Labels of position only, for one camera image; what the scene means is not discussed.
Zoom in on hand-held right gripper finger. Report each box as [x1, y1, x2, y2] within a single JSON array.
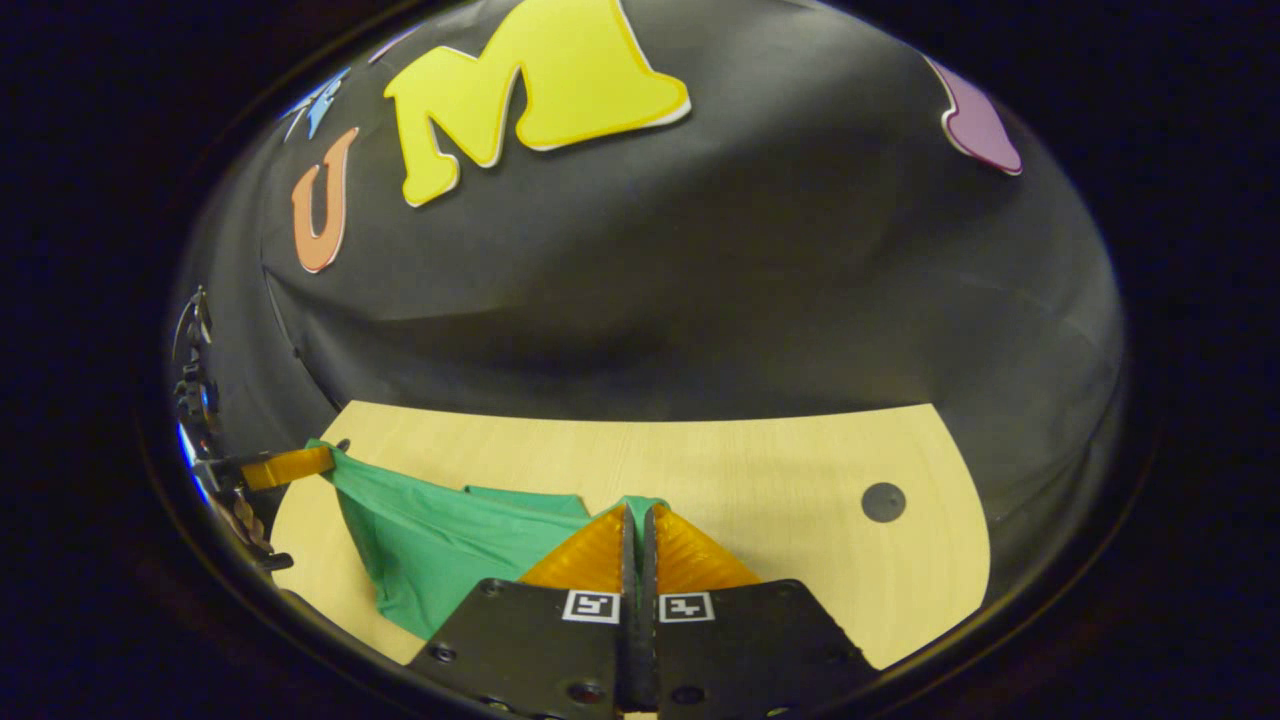
[[641, 500, 881, 719], [405, 500, 642, 719]]

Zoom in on green T-shirt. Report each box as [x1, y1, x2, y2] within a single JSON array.
[[305, 438, 669, 641]]

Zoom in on black backdrop cloth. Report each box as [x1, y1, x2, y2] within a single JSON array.
[[165, 0, 1131, 601]]

